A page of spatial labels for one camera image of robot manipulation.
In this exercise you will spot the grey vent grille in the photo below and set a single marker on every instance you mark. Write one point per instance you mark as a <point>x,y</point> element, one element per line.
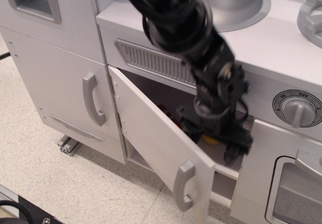
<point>155,62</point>

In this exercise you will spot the white toy fridge door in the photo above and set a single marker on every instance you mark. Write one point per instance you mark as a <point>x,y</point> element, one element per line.
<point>53,78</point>

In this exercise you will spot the silver sink bowl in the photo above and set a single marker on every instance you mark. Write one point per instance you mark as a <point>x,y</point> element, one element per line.
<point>232,15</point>

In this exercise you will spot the grey timer knob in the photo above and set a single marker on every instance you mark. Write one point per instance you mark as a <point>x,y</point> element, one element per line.
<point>298,108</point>

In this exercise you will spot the grey cabinet door handle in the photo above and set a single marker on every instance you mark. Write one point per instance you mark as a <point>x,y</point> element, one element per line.
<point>186,171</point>

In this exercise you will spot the white toy kitchen body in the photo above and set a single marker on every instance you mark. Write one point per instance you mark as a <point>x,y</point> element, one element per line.
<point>274,54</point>

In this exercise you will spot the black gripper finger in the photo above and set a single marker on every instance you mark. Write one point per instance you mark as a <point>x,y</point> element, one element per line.
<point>231,154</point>

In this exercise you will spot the grey oven door handle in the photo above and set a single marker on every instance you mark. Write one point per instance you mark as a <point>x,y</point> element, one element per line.
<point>309,163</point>

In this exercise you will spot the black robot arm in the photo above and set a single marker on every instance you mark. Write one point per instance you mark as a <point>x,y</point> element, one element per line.
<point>185,29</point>

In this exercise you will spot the grey fridge door handle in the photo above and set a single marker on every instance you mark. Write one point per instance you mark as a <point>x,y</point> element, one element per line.
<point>89,84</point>

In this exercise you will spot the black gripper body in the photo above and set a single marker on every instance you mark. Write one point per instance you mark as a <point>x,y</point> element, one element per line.
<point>228,128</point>

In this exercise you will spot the oven door window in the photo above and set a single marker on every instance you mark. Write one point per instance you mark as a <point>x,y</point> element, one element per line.
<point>294,196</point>

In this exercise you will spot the aluminium extrusion rail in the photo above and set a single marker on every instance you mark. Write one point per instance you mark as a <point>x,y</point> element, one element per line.
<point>69,145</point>

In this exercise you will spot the silver fridge emblem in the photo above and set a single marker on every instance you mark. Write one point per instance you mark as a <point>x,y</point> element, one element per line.
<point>76,129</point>

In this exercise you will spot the red toy in cabinet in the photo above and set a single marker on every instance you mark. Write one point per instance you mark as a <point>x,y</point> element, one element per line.
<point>169,115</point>

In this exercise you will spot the yellow toy in cabinet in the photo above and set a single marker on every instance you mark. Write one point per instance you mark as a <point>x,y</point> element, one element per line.
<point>210,140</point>

